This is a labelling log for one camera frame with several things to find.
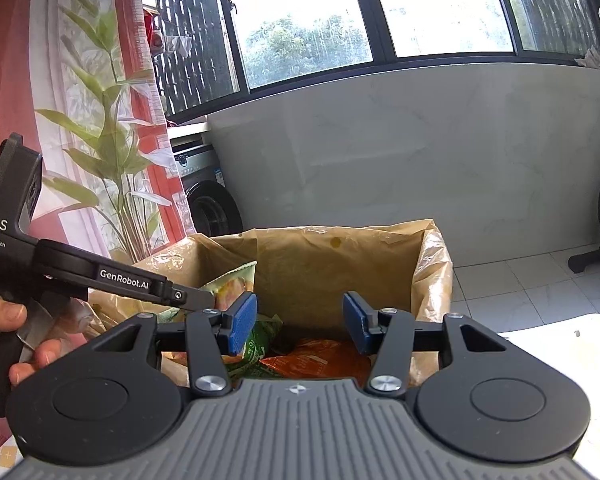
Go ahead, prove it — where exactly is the grey rag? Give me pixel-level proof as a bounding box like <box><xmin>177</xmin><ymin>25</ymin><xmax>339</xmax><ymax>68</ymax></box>
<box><xmin>574</xmin><ymin>44</ymin><xmax>600</xmax><ymax>77</ymax></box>

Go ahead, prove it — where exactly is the washing machine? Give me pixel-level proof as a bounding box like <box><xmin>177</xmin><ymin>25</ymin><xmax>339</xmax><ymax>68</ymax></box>
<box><xmin>169</xmin><ymin>127</ymin><xmax>245</xmax><ymax>239</ymax></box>

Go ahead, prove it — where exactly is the orange snack packet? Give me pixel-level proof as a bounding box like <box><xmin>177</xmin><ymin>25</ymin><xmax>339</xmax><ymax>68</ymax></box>
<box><xmin>259</xmin><ymin>337</ymin><xmax>373</xmax><ymax>388</ymax></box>

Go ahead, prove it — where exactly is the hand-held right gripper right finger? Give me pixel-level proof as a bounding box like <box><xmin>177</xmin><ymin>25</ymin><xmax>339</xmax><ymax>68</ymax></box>
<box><xmin>342</xmin><ymin>290</ymin><xmax>512</xmax><ymax>396</ymax></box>

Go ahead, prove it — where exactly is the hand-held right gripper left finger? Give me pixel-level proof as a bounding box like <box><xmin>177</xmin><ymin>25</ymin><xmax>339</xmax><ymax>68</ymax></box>
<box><xmin>87</xmin><ymin>292</ymin><xmax>259</xmax><ymax>396</ymax></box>

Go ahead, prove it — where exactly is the pale green snack packet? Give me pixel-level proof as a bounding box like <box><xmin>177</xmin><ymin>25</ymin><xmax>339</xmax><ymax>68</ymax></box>
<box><xmin>200</xmin><ymin>260</ymin><xmax>259</xmax><ymax>313</ymax></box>

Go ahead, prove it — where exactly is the person's left hand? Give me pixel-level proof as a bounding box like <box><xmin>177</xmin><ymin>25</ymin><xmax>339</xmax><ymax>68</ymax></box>
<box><xmin>0</xmin><ymin>280</ymin><xmax>76</xmax><ymax>387</ymax></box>

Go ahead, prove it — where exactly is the brown cardboard box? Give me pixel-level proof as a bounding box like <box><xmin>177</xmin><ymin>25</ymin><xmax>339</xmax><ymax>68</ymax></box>
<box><xmin>87</xmin><ymin>218</ymin><xmax>454</xmax><ymax>388</ymax></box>

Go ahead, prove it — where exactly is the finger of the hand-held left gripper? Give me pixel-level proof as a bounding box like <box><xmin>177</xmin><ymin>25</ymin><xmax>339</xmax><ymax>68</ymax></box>
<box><xmin>165</xmin><ymin>279</ymin><xmax>216</xmax><ymax>311</ymax></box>

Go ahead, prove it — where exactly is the checkered floral tablecloth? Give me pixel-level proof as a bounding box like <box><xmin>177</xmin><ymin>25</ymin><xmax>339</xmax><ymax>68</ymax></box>
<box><xmin>0</xmin><ymin>312</ymin><xmax>600</xmax><ymax>480</ymax></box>

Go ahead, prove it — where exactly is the hanging laundry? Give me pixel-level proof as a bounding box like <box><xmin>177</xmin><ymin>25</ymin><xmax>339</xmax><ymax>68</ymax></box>
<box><xmin>142</xmin><ymin>9</ymin><xmax>197</xmax><ymax>59</ymax></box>

